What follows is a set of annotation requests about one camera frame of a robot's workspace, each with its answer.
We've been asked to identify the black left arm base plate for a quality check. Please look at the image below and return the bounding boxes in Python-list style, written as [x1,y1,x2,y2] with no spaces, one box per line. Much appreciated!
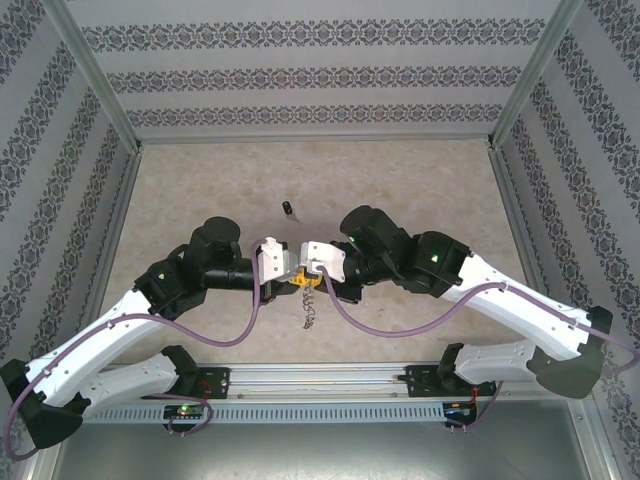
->
[142,366,232,401]

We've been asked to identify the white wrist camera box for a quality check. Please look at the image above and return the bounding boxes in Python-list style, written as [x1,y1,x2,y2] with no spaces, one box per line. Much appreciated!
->
[256,236,301,284]
[298,241,347,281]

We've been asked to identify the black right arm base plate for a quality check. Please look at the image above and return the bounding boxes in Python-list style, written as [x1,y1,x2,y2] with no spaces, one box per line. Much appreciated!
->
[405,363,499,399]

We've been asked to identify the metal disc keyring with hooks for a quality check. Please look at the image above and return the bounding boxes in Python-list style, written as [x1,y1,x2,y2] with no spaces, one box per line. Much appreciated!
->
[299,287,320,330]

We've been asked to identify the aluminium frame post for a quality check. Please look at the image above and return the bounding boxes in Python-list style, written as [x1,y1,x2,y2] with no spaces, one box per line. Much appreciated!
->
[487,0,586,149]
[39,0,144,151]

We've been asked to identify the aluminium table back rail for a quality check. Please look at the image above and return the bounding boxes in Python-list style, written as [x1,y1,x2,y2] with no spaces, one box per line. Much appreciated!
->
[137,133,494,147]

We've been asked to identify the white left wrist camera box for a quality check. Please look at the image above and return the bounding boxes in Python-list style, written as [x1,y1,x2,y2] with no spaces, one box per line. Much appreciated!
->
[256,236,301,284]

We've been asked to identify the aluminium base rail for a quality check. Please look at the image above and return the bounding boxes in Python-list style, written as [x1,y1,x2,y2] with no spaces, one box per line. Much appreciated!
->
[79,362,591,404]

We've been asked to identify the left circuit board green light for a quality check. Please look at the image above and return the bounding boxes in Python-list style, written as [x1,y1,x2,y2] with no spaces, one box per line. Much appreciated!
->
[164,404,206,419]

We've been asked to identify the aluminium table side rail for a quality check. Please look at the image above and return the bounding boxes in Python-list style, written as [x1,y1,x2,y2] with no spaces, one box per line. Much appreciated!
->
[87,147,144,321]
[487,144,551,311]

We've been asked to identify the grey slotted cable duct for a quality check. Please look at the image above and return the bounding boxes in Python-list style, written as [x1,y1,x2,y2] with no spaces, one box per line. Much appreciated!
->
[82,402,476,425]

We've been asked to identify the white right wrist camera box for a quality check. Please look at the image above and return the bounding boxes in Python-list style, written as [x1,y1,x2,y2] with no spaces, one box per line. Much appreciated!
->
[298,241,347,281]

